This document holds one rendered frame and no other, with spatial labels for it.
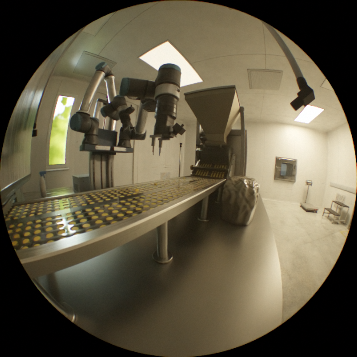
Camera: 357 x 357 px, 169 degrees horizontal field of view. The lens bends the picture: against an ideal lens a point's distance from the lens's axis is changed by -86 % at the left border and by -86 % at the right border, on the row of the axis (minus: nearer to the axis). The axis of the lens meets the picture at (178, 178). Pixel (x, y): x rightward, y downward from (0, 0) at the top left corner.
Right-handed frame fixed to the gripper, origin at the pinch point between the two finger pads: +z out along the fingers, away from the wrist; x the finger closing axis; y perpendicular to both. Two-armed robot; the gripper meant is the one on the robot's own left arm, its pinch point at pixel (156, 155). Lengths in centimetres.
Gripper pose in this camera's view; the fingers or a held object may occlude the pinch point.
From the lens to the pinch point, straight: 41.7
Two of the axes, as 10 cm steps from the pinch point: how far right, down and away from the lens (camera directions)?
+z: -0.5, 9.9, 1.4
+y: 9.3, 0.9, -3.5
